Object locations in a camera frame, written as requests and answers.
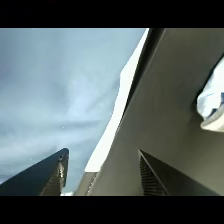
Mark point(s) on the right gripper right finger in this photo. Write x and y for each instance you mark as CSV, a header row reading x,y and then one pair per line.
x,y
173,181

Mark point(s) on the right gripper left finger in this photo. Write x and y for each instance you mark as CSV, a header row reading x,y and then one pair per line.
x,y
36,178

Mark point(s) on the white garment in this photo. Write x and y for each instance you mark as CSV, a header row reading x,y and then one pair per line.
x,y
211,100

